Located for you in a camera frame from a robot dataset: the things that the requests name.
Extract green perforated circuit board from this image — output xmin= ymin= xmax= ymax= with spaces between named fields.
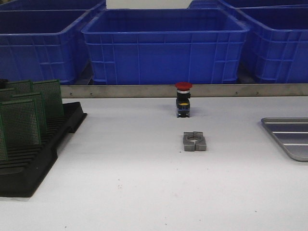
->
xmin=0 ymin=115 xmax=8 ymax=161

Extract green board back right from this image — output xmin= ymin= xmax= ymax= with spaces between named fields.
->
xmin=33 ymin=79 xmax=64 ymax=118

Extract green board middle row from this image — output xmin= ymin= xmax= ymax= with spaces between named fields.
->
xmin=11 ymin=92 xmax=47 ymax=135

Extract black slotted board rack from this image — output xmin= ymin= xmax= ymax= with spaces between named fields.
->
xmin=0 ymin=102 xmax=87 ymax=197

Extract green board back left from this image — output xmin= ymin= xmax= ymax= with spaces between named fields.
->
xmin=5 ymin=80 xmax=33 ymax=94

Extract silver metal tray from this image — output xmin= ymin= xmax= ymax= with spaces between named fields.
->
xmin=261 ymin=117 xmax=308 ymax=162

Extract green board left middle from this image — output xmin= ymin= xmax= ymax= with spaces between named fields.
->
xmin=0 ymin=88 xmax=15 ymax=102

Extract red emergency stop button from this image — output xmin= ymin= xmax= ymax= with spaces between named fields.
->
xmin=175 ymin=82 xmax=193 ymax=118

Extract grey metal clamp block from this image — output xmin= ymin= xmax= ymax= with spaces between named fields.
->
xmin=183 ymin=131 xmax=207 ymax=152

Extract blue centre plastic crate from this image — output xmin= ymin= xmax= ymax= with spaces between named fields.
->
xmin=82 ymin=9 xmax=248 ymax=85

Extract blue plastic crate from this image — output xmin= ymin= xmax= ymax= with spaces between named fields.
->
xmin=82 ymin=9 xmax=248 ymax=85
xmin=0 ymin=10 xmax=91 ymax=84
xmin=235 ymin=7 xmax=308 ymax=84

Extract blue far right crate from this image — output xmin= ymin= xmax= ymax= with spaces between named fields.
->
xmin=188 ymin=0 xmax=308 ymax=9

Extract blue left plastic crate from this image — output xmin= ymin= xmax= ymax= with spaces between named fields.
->
xmin=0 ymin=10 xmax=91 ymax=84

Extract blue right plastic crate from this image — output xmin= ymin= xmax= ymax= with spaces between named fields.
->
xmin=235 ymin=7 xmax=308 ymax=84

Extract blue far left crate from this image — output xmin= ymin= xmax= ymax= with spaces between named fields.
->
xmin=0 ymin=0 xmax=106 ymax=11

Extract metal table edge rail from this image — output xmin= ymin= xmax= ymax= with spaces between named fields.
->
xmin=61 ymin=83 xmax=308 ymax=99

